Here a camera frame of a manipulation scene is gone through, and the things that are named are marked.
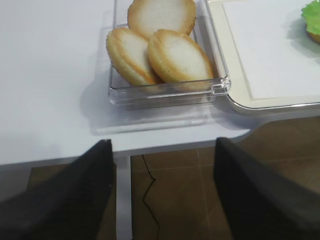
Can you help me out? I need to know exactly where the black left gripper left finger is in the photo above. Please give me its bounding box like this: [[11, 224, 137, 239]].
[[0, 140, 112, 240]]

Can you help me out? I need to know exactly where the black cable on floor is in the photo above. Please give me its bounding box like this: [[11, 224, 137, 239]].
[[141, 154, 161, 240]]

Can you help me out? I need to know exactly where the far bun half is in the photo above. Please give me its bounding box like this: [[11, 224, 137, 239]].
[[127, 0, 196, 39]]

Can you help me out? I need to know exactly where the left bun half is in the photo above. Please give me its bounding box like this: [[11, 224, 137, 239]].
[[105, 27, 163, 87]]

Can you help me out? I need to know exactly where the white paper tray liner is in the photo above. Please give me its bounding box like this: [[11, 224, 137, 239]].
[[223, 0, 320, 99]]

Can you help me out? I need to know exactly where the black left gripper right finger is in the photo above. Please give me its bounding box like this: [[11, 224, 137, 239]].
[[214, 137, 320, 240]]

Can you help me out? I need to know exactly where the bottom bun under lettuce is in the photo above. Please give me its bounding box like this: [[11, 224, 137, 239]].
[[306, 31, 320, 44]]

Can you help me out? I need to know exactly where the clear plastic bun container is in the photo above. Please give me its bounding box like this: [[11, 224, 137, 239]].
[[108, 0, 231, 109]]

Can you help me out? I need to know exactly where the right bun half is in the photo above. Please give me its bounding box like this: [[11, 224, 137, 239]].
[[147, 29, 215, 83]]

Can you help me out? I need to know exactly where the bun half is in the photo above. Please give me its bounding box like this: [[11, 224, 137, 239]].
[[127, 0, 196, 39], [105, 27, 163, 87], [147, 29, 215, 83]]

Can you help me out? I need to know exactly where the cream serving tray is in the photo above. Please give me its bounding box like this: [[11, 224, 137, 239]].
[[205, 0, 320, 116]]

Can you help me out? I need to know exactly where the white table leg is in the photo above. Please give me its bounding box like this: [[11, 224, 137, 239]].
[[115, 156, 133, 240]]

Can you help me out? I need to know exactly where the green lettuce leaf on bun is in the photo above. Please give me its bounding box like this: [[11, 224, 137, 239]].
[[301, 0, 320, 35]]

